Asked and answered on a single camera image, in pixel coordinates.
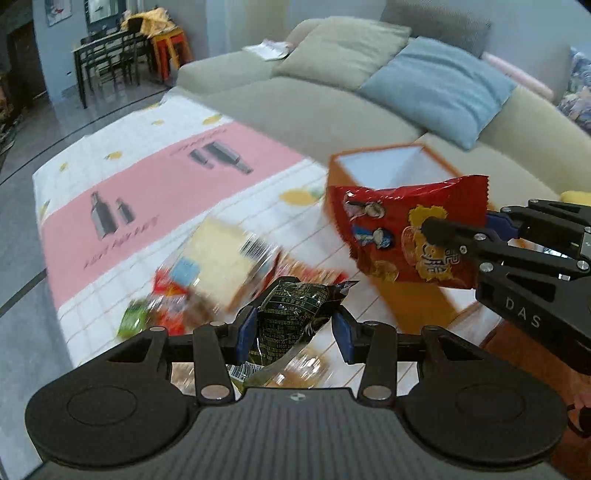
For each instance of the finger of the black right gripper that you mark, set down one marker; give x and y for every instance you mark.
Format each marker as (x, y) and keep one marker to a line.
(487, 252)
(553, 226)

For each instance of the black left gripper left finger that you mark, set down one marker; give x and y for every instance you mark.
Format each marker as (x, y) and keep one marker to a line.
(214, 348)

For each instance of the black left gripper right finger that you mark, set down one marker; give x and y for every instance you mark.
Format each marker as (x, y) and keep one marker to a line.
(375, 345)

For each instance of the dark green snack packet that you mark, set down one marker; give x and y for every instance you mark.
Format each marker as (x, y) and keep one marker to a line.
(277, 329)

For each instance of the green clear snack bag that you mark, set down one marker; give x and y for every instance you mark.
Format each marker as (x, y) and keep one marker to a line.
(134, 319)

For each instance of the red chip bag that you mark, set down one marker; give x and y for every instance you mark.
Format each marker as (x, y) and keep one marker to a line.
(383, 228)

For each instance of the orange cardboard box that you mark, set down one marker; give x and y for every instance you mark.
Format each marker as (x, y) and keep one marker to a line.
(413, 305)

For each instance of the red stick snack packet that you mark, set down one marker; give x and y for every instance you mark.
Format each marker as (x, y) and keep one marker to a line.
(168, 303)

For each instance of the floral cushion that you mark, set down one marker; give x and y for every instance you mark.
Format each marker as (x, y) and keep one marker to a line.
(576, 101)

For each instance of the beige sofa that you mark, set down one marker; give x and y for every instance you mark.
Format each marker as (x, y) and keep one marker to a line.
(529, 150)

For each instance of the light blue cushion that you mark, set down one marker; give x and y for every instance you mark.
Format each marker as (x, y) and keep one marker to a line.
(441, 88)

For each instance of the pink white checkered tablecloth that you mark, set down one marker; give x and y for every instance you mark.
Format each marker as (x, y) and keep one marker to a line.
(116, 204)

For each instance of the grey cushion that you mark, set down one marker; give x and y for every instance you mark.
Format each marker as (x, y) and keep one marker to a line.
(461, 30)

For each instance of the beige cushion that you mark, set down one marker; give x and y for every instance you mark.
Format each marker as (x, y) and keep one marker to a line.
(344, 52)

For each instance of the papers on sofa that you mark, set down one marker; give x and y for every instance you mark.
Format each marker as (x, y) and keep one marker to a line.
(270, 50)

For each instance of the orange stool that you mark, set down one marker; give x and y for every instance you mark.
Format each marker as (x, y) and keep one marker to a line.
(172, 50)

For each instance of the black dining table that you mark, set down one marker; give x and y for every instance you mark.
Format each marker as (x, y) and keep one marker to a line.
(110, 52)

